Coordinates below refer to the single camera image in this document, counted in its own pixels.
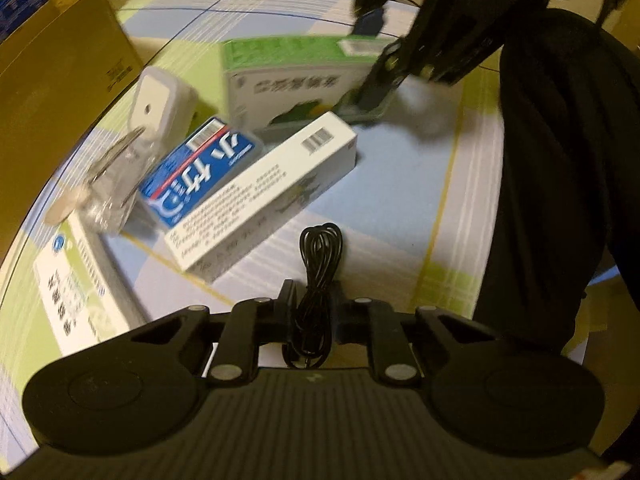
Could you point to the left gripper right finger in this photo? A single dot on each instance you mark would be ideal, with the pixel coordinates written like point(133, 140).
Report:
point(343, 320)

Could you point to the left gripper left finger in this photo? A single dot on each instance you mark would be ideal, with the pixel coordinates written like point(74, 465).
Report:
point(283, 308)

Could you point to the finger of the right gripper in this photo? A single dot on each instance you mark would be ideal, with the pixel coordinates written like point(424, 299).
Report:
point(369, 24)
point(367, 102)

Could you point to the white long medicine box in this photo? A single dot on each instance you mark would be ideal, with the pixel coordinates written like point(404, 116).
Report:
point(262, 198)

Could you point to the green white long box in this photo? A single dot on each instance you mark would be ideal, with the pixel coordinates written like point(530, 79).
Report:
point(288, 80)

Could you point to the blue white tissue pack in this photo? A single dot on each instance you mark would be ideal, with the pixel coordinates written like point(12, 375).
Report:
point(197, 168)

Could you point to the white green medicine box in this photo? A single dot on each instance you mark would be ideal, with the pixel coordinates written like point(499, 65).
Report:
point(84, 297)

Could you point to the white square night light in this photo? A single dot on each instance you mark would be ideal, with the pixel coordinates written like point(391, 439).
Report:
point(163, 106)

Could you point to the clear plastic bag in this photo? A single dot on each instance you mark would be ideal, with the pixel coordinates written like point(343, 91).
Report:
point(113, 179)

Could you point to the white plastic rice spoon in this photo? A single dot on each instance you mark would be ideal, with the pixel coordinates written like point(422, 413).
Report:
point(74, 198)

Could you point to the brown cardboard box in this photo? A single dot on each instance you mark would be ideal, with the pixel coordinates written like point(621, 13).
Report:
point(60, 71)

